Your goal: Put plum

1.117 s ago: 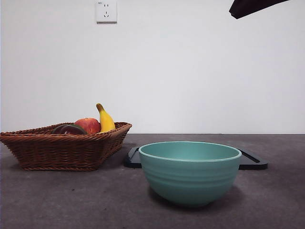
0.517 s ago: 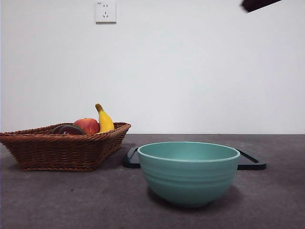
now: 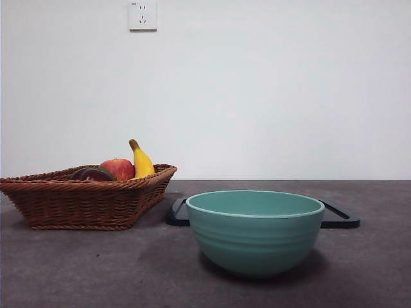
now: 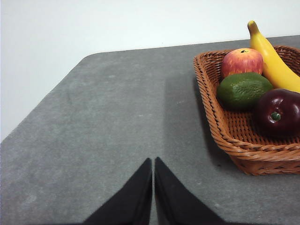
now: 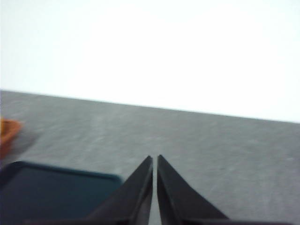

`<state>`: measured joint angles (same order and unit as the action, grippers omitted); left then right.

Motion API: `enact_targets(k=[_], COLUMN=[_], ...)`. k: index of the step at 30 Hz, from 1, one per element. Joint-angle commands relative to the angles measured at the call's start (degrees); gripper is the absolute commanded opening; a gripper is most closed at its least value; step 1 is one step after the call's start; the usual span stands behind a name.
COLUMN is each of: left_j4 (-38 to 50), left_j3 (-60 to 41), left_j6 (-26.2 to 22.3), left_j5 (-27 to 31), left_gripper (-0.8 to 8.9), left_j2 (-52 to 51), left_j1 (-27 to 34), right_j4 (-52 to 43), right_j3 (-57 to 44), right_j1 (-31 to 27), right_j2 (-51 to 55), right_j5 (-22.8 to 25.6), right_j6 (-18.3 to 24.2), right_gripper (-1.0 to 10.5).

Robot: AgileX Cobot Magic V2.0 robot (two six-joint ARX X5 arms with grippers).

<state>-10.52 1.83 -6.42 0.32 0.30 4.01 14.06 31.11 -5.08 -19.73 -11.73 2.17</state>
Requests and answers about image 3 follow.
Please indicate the teal ribbed bowl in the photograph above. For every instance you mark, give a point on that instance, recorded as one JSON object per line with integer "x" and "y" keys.
{"x": 255, "y": 244}

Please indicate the yellow banana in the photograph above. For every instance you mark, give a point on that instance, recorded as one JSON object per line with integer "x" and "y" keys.
{"x": 143, "y": 163}

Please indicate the red apple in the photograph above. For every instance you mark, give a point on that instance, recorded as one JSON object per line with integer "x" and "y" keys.
{"x": 119, "y": 168}

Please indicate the green fruit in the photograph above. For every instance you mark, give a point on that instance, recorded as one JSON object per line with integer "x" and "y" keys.
{"x": 111, "y": 176}

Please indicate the brown wicker basket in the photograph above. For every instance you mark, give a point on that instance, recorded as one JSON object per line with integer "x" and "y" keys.
{"x": 80, "y": 205}

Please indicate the black rectangular tray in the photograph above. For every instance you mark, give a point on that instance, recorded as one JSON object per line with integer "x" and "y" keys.
{"x": 340, "y": 219}

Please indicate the white wall socket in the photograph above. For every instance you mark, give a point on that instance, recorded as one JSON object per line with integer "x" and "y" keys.
{"x": 143, "y": 16}

